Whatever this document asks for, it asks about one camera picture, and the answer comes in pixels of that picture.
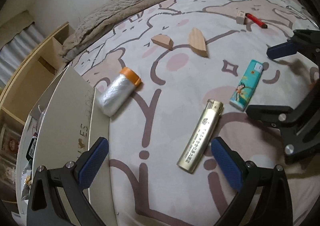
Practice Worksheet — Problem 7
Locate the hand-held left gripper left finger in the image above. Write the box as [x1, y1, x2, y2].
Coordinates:
[26, 137, 110, 226]

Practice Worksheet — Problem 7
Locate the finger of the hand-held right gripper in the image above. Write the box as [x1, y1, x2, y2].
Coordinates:
[266, 29, 320, 61]
[246, 80, 320, 165]

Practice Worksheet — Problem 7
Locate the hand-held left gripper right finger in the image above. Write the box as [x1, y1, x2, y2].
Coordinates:
[211, 137, 293, 226]

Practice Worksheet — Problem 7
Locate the gold lighter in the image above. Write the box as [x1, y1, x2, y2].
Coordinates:
[177, 98, 224, 174]

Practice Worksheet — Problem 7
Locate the red lighter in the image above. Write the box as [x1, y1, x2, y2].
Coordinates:
[246, 12, 268, 29]

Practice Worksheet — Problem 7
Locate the teal printed lighter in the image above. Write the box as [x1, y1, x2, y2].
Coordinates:
[229, 59, 264, 112]

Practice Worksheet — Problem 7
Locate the white cardboard shoe box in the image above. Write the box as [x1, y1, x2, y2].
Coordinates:
[16, 65, 111, 226]

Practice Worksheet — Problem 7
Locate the pointed wooden block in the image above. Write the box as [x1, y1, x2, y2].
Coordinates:
[188, 27, 209, 58]

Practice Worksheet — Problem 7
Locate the small beige rectangular case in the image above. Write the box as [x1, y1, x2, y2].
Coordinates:
[235, 10, 247, 25]

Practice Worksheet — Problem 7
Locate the black device with label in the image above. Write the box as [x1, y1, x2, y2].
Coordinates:
[26, 138, 38, 161]

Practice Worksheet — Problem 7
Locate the clear film roll orange cap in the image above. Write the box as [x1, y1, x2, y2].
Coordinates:
[95, 67, 142, 117]

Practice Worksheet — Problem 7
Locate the clear case with red doll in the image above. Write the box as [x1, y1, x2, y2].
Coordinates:
[0, 126, 22, 164]

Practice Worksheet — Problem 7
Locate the clear case with cream doll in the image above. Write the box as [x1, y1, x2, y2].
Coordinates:
[0, 163, 18, 189]

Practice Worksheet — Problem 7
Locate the wooden bedside shelf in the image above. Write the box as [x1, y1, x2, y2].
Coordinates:
[0, 22, 71, 207]

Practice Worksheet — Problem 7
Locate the half-round wooden block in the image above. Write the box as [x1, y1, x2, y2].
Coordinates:
[151, 34, 174, 50]

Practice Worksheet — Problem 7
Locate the grey curtain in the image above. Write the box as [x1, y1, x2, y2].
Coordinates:
[0, 23, 41, 87]

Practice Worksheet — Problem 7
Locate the beige plush comforter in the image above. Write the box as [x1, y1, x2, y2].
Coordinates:
[61, 0, 186, 63]

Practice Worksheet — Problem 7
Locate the beige printed valance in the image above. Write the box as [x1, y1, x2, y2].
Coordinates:
[0, 10, 35, 42]

